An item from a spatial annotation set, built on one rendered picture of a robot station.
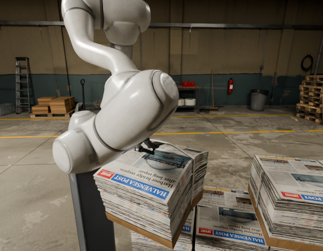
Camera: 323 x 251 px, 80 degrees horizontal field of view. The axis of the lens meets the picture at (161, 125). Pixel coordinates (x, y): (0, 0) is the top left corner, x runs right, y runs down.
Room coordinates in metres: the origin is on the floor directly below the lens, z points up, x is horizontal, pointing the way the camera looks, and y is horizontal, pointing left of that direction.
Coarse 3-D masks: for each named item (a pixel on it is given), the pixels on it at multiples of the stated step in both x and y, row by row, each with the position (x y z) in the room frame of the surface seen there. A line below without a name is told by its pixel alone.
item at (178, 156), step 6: (144, 144) 0.78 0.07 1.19; (132, 150) 0.71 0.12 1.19; (156, 150) 0.71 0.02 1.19; (162, 150) 0.71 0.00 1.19; (168, 150) 0.71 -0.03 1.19; (174, 150) 0.71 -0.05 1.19; (162, 156) 0.65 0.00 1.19; (168, 156) 0.65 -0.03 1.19; (174, 156) 0.65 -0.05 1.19; (180, 156) 0.65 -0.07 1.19; (186, 156) 0.66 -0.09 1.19; (192, 156) 0.65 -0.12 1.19; (186, 162) 0.60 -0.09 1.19; (192, 162) 0.62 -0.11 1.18; (192, 168) 0.63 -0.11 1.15; (192, 174) 0.64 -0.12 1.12
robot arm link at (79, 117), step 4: (76, 112) 1.05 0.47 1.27; (80, 112) 1.04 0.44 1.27; (84, 112) 1.03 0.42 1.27; (88, 112) 1.02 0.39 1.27; (92, 112) 1.05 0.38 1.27; (72, 116) 1.00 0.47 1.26; (76, 116) 0.98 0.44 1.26; (80, 116) 0.98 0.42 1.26; (84, 116) 0.99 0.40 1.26; (88, 116) 1.00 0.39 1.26; (92, 116) 1.01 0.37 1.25; (72, 120) 0.98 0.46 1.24; (76, 120) 0.97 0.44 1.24; (80, 120) 0.97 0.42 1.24; (84, 120) 0.97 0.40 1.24; (72, 124) 0.97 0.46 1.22; (76, 124) 0.96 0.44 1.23; (68, 128) 0.98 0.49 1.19
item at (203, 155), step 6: (168, 144) 0.83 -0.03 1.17; (174, 144) 0.85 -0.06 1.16; (186, 150) 0.73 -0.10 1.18; (192, 150) 0.75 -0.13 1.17; (198, 150) 0.77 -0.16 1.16; (204, 150) 0.80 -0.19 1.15; (198, 156) 0.68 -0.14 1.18; (204, 156) 0.75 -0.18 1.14; (198, 162) 0.69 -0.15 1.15; (204, 162) 0.75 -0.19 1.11; (198, 168) 0.69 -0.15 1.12; (204, 168) 0.77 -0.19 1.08; (198, 174) 0.69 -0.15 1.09; (204, 174) 0.77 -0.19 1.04; (198, 180) 0.71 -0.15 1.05; (198, 186) 0.72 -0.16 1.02; (198, 192) 0.72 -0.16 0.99; (192, 198) 0.65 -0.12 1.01
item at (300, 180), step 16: (272, 160) 0.86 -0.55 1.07; (288, 160) 0.87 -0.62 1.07; (304, 160) 0.87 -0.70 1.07; (272, 176) 0.72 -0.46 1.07; (288, 176) 0.72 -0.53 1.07; (304, 176) 0.72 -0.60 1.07; (320, 176) 0.72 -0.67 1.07; (288, 192) 0.61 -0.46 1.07; (304, 192) 0.61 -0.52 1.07; (320, 192) 0.61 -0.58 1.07
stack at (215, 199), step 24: (216, 192) 0.94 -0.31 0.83; (240, 192) 0.94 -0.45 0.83; (192, 216) 0.76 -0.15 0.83; (216, 216) 0.76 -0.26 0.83; (240, 216) 0.76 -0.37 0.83; (144, 240) 0.71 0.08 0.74; (192, 240) 0.69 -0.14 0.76; (216, 240) 0.64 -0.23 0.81; (240, 240) 0.62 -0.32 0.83; (264, 240) 0.63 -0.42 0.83
